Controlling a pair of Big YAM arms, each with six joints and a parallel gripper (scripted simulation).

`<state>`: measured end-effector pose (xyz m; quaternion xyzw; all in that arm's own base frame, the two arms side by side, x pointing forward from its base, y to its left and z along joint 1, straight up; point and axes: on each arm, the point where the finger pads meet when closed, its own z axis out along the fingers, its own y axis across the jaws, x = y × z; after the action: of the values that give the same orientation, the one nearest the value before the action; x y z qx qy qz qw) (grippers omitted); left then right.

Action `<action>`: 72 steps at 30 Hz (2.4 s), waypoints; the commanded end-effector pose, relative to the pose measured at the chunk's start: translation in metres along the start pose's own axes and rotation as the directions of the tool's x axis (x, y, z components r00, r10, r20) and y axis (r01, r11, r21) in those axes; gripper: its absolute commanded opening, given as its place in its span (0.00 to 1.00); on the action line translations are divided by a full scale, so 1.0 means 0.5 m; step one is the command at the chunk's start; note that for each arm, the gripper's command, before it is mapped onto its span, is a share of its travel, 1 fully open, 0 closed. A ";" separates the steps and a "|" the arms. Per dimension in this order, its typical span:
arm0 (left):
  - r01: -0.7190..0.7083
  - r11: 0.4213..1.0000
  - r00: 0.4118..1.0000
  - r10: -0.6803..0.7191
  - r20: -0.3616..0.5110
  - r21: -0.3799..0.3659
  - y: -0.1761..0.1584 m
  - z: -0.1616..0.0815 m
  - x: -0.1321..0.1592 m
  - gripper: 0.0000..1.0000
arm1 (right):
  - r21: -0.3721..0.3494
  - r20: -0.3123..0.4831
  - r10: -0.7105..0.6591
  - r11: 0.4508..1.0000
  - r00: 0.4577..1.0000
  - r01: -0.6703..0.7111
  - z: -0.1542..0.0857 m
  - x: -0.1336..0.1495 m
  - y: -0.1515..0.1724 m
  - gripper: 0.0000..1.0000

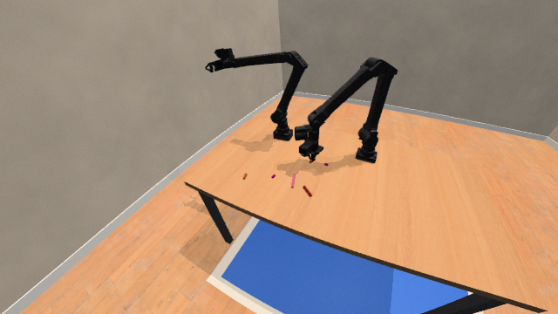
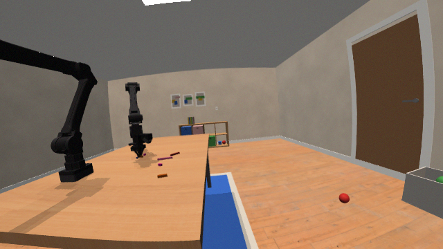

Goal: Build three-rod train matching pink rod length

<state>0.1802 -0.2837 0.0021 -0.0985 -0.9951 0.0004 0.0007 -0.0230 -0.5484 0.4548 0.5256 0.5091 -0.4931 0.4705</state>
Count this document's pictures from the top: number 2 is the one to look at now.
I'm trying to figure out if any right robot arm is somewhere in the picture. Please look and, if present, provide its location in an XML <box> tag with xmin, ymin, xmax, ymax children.
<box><xmin>0</xmin><ymin>40</ymin><xmax>98</xmax><ymax>176</ymax></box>

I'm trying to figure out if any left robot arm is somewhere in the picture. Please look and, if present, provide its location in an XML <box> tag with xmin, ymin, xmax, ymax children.
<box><xmin>125</xmin><ymin>82</ymin><xmax>153</xmax><ymax>144</ymax></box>

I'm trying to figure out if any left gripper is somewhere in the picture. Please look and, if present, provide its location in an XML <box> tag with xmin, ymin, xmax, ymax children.
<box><xmin>129</xmin><ymin>134</ymin><xmax>145</xmax><ymax>158</ymax></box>

